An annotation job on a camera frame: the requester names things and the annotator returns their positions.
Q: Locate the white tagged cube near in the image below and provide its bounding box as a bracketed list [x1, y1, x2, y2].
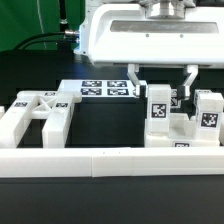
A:
[171, 89, 181, 109]

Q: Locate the white tagged cube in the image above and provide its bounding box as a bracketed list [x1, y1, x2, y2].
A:
[193, 89, 212, 107]
[171, 89, 181, 109]

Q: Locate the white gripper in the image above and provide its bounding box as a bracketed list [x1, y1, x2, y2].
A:
[88, 4, 224, 100]

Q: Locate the black cable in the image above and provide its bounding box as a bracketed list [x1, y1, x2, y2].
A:
[13, 29, 80, 51]

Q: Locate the white tag plate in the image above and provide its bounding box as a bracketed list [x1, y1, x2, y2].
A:
[57, 79, 149, 100]

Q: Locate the white chair back frame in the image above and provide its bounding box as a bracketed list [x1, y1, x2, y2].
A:
[0, 91, 82, 148]

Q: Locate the white tagged cube far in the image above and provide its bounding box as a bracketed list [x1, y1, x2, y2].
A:
[193, 89, 212, 107]

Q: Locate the white U-shaped fence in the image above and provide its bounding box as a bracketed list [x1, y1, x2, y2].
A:
[0, 105, 224, 179]

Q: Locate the white chair seat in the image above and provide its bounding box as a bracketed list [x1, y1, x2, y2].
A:
[144, 113, 220, 148]

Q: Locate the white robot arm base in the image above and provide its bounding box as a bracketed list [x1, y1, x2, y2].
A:
[74, 0, 101, 59]

